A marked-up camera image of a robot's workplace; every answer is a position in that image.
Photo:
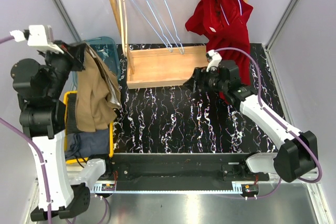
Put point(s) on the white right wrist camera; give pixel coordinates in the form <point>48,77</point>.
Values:
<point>213,58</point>

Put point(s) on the tan garment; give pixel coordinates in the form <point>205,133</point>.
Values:
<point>98,94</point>

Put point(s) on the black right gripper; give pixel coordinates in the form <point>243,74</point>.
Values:
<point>198,78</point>

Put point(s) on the black marble pattern mat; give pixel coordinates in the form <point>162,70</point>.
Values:
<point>174,120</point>

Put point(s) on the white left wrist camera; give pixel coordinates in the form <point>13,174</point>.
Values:
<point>38,36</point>

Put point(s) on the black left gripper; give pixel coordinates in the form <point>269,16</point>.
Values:
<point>75,51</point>

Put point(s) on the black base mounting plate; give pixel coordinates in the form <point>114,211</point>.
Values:
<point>224,166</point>

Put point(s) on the blue wire hanger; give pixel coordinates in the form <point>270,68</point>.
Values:
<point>153,17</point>
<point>164,18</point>

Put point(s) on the teal plastic basket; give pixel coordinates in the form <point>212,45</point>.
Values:
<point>106,49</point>

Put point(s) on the wooden clothes rack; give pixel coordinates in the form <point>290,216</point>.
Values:
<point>153,68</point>

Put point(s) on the beige wooden hanger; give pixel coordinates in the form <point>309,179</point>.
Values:
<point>124,26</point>

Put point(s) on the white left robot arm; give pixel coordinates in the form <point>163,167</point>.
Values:
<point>42,117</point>

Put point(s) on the yellow plastic bin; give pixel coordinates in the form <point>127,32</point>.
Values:
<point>83,160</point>

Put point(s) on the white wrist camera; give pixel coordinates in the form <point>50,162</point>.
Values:
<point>38,36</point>
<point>213,58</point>

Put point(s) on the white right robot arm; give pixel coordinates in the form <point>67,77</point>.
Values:
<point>297,150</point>

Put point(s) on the red skirt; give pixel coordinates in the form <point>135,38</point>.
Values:
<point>231,42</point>

